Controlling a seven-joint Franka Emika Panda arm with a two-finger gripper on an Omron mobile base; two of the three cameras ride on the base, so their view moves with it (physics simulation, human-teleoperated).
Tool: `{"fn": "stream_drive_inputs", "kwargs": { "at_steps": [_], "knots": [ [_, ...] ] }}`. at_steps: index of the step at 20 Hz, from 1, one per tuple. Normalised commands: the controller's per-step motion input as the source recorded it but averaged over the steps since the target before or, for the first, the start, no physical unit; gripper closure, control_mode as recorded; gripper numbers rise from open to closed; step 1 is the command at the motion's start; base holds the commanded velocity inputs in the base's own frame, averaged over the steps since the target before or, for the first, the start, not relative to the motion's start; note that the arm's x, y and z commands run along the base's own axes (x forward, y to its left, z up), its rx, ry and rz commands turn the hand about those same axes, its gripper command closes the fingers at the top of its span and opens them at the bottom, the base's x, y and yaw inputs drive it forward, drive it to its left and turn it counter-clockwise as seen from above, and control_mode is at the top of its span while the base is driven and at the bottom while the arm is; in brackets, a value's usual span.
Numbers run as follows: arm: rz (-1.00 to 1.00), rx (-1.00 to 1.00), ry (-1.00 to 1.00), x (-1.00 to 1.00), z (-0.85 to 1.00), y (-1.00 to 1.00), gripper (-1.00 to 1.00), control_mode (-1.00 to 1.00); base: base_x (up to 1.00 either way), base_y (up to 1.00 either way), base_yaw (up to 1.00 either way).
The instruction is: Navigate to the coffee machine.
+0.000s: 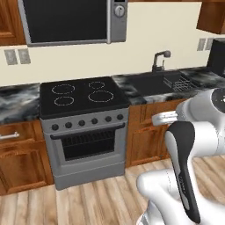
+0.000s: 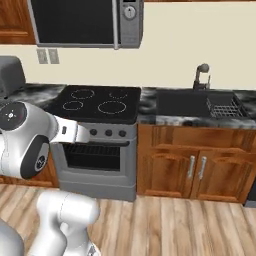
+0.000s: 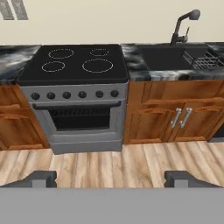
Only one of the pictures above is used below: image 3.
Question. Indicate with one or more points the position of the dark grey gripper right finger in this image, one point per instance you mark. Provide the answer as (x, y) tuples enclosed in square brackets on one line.
[(176, 178)]

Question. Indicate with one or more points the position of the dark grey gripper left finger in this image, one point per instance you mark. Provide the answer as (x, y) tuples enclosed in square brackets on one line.
[(43, 178)]

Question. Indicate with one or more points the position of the wooden cupboard run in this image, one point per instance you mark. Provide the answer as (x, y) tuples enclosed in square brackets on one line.
[(17, 128)]

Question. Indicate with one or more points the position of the grey dishwasher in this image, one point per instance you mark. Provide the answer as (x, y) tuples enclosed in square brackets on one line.
[(218, 138)]

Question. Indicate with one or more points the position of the wooden cupboard door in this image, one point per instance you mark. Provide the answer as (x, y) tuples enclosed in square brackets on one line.
[(201, 122), (148, 125)]

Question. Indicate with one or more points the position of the grey oven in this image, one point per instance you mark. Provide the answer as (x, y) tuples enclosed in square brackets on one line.
[(87, 137)]

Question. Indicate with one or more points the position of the grey oven door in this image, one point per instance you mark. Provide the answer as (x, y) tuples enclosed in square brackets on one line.
[(84, 132)]

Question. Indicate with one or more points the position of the black oven knob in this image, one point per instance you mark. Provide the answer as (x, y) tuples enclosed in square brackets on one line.
[(82, 94), (35, 96), (66, 94), (99, 94), (51, 95), (114, 93)]

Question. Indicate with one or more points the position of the wooden drawer front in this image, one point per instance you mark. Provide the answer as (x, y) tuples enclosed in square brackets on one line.
[(180, 91)]

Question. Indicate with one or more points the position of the black glass hob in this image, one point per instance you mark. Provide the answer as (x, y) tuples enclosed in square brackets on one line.
[(75, 62)]

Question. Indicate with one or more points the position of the black sink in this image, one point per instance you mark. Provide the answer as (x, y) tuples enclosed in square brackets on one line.
[(163, 58)]

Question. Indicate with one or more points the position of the dark grey tap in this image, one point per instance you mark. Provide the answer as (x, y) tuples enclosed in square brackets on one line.
[(178, 29)]

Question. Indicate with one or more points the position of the grey wall fixture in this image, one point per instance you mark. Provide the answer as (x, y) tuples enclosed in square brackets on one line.
[(16, 8)]

